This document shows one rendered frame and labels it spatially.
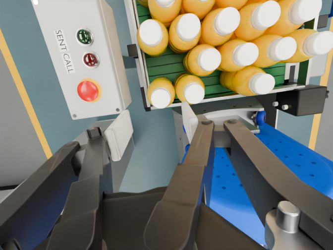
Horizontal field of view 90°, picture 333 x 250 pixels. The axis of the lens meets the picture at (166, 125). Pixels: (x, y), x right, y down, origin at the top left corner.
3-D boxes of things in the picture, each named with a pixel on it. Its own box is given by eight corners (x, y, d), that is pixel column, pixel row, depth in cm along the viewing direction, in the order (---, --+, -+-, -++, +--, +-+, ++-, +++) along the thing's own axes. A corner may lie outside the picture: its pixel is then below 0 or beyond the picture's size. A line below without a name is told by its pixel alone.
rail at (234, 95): (151, 106, 47) (150, 109, 44) (151, 104, 47) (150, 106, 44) (296, 87, 45) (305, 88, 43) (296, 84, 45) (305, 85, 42)
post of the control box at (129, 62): (143, 67, 133) (95, 72, 39) (142, 61, 131) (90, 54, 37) (148, 66, 133) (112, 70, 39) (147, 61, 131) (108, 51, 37)
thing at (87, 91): (83, 101, 31) (80, 103, 30) (77, 82, 30) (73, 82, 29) (101, 98, 31) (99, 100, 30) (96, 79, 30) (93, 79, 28)
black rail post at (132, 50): (134, 58, 47) (129, 57, 40) (132, 47, 46) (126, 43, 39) (142, 57, 47) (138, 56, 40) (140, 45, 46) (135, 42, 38)
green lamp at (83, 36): (81, 45, 28) (77, 44, 27) (76, 31, 27) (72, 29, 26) (93, 43, 28) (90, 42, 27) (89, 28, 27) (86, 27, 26)
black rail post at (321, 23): (291, 35, 46) (316, 29, 38) (293, 23, 45) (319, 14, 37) (300, 33, 46) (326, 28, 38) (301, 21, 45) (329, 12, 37)
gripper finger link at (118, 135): (120, 160, 15) (112, 162, 15) (134, 131, 21) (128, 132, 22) (112, 130, 14) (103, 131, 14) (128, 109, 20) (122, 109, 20)
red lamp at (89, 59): (86, 67, 29) (83, 67, 28) (83, 53, 28) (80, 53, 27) (99, 65, 29) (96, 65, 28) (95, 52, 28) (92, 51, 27)
